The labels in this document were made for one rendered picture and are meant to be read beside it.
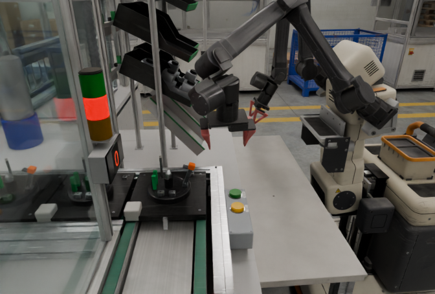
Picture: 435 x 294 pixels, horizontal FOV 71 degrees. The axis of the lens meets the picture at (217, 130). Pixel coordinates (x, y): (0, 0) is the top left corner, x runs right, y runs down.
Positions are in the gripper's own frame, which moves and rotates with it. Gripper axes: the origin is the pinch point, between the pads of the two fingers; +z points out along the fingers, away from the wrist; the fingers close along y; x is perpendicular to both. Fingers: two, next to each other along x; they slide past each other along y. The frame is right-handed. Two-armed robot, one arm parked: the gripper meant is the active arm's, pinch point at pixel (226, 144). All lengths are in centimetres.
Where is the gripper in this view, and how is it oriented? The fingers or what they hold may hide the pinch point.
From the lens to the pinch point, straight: 84.4
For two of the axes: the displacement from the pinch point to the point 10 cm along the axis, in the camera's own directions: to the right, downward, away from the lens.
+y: 9.9, -0.8, 0.9
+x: -1.2, -5.8, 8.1
